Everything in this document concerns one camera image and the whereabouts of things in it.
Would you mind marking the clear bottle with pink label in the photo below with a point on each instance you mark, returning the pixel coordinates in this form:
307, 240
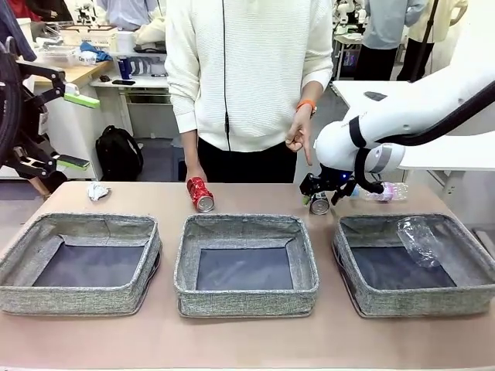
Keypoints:
394, 192

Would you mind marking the white box with wooden frame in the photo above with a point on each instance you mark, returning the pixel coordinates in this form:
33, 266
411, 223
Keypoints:
93, 38

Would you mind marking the bystander in cream coat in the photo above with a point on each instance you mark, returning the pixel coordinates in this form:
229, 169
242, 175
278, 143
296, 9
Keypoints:
441, 19

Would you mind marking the white office desk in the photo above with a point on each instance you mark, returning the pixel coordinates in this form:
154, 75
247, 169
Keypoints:
147, 83

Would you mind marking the black smartphone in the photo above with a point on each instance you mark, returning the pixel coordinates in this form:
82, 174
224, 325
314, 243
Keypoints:
123, 82

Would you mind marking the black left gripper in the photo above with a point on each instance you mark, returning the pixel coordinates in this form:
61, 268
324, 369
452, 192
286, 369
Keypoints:
31, 123

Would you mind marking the dark blue hanging cloth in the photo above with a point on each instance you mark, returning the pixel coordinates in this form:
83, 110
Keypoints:
15, 31

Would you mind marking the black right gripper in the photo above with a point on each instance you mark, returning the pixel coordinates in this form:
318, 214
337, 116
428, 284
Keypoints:
325, 181

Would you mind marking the dark blue bottle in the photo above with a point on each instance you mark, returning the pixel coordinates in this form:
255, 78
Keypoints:
123, 67

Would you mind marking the white tissue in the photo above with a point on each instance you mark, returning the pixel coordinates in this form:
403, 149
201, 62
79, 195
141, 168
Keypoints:
96, 192

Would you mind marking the person's left forearm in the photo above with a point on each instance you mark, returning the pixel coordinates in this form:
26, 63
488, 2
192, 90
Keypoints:
311, 94

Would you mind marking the crushed red drink can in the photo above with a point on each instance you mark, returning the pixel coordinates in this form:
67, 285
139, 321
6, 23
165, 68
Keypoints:
199, 191

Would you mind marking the clear plastic cup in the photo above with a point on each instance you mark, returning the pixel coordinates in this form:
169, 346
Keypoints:
419, 241

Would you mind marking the bystander in light blue shirt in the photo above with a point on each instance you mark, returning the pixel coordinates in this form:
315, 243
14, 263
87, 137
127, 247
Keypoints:
383, 27

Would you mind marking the person's left hand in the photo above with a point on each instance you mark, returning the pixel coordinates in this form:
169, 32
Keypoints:
301, 133

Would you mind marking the cream cloth bag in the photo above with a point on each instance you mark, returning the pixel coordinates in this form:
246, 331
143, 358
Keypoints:
151, 33

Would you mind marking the bystander in pale blue top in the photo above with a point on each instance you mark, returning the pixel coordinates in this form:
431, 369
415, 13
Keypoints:
123, 11

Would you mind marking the crushed silver can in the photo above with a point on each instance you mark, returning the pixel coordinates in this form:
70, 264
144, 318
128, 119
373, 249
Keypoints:
320, 206

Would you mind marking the wooden work table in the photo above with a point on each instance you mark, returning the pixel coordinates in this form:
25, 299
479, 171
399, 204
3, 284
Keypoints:
81, 73

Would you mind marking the orange wristband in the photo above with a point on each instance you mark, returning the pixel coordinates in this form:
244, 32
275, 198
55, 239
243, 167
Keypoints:
306, 104

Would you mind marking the flat black object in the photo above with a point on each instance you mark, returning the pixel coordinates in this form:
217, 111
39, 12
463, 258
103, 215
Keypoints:
376, 96

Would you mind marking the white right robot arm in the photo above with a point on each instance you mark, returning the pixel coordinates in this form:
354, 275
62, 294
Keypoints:
406, 108

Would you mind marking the person in white sweater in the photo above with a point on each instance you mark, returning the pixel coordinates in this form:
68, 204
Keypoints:
251, 77

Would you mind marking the grey fabric basket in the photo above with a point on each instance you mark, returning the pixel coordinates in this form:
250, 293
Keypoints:
243, 303
417, 303
77, 299

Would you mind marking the black backpack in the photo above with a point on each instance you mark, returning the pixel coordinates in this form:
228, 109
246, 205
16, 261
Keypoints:
118, 154

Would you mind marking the crumpled blue cloth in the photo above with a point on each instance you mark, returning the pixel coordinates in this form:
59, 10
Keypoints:
94, 52

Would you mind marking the person's black trousers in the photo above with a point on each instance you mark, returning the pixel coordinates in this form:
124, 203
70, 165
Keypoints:
247, 166

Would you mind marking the person's right hand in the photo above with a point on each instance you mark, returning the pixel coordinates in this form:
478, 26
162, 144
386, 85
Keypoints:
196, 171

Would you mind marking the person's right forearm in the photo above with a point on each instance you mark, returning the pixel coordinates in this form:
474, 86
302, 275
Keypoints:
189, 147

